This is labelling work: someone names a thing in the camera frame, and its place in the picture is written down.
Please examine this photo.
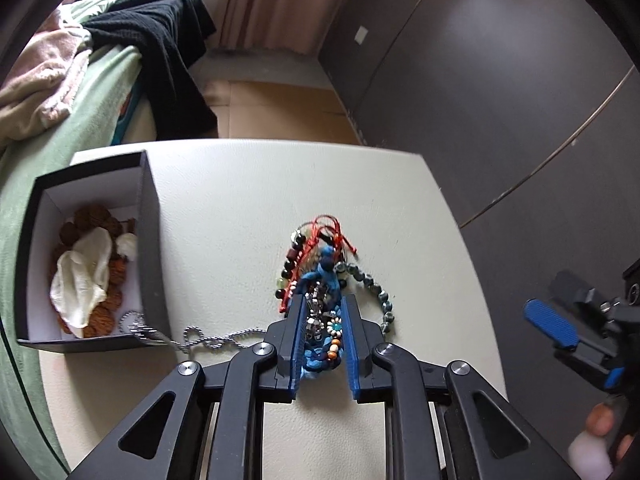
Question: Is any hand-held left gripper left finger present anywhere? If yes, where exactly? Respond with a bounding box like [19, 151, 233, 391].
[67, 294, 308, 480]

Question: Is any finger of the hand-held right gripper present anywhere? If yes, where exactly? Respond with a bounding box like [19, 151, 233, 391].
[547, 269, 608, 311]
[523, 298, 615, 365]

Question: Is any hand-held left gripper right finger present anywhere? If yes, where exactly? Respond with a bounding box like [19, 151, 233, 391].
[342, 294, 581, 480]

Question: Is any colourful charm bead bracelet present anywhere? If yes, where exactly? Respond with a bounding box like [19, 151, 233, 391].
[305, 285, 346, 366]

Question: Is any grey-green bead bracelet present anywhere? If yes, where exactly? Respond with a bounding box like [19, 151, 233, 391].
[335, 260, 397, 333]

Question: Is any dark bead bracelet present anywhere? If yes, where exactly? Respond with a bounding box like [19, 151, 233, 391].
[275, 230, 311, 301]

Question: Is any blue braided bracelet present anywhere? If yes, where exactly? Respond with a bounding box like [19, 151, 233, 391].
[292, 245, 351, 376]

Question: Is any silver chain necklace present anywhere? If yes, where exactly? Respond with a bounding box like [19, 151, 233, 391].
[119, 310, 268, 356]

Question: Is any red cord bracelet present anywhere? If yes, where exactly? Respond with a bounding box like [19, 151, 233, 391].
[280, 215, 361, 311]

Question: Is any black jewelry box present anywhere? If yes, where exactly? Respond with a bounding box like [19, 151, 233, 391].
[15, 150, 173, 356]

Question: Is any person's right hand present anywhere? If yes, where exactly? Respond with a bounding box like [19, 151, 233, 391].
[568, 401, 640, 478]

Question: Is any white fluffy tassel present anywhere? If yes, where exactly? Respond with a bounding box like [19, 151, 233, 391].
[116, 232, 140, 261]

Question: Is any cardboard floor covering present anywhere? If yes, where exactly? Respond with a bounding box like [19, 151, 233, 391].
[207, 77, 361, 146]

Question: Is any mattress with colourful print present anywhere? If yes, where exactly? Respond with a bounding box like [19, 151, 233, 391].
[112, 45, 161, 146]

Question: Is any green bedsheet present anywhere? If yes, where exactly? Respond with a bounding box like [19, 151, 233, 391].
[0, 0, 156, 480]

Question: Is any black knit blanket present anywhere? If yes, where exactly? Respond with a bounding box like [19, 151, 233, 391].
[82, 0, 221, 141]

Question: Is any pink curtain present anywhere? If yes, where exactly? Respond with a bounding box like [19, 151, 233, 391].
[215, 0, 351, 56]

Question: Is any pink fleece blanket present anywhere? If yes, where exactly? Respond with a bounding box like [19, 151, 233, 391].
[0, 25, 93, 143]

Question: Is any light green quilt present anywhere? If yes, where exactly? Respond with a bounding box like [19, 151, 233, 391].
[60, 0, 141, 26]

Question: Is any brown bead bracelet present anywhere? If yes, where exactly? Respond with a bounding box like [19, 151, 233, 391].
[52, 202, 138, 338]

